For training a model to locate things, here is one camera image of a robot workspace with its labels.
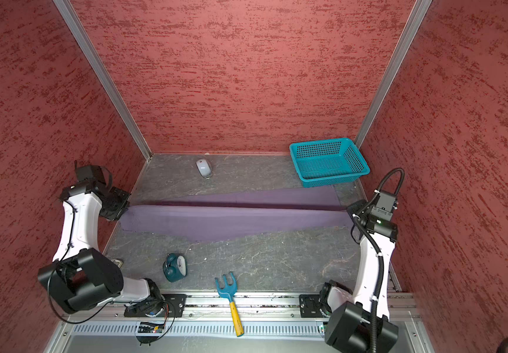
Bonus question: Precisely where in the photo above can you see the purple trousers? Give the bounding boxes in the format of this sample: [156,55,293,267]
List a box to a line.
[120,186,353,242]

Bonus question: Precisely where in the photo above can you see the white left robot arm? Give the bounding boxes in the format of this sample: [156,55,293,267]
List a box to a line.
[38,178,169,318]

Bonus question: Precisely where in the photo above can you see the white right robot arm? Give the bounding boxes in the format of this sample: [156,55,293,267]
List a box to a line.
[320,199,399,352]

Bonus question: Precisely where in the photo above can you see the teal plastic mesh basket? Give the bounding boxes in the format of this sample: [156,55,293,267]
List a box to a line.
[289,138,370,188]

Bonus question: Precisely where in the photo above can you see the teal tape dispenser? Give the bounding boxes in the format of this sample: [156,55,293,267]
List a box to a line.
[162,253,187,282]

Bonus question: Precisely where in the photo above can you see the white computer mouse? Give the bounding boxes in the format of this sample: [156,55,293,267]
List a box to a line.
[196,158,213,179]

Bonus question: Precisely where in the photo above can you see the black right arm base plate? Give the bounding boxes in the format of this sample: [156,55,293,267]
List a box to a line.
[299,294,330,319]

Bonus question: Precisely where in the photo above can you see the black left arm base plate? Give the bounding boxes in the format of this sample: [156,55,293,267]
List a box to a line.
[124,294,187,319]

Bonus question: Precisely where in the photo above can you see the aluminium corner post left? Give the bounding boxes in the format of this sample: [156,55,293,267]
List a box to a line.
[53,0,153,162]

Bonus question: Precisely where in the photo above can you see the aluminium corner post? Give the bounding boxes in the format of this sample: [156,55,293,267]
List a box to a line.
[354,0,432,149]
[53,0,153,162]

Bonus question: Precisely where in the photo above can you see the left circuit board with wires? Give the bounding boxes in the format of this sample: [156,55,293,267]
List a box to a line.
[136,302,175,346]

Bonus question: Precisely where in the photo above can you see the blue garden fork yellow handle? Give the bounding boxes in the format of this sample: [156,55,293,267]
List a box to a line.
[215,272,245,337]

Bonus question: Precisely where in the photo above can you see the aluminium front rail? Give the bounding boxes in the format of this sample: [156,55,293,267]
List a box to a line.
[61,290,418,341]

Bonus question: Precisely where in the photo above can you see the aluminium corner post right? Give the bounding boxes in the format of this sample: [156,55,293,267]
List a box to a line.
[354,0,432,149]

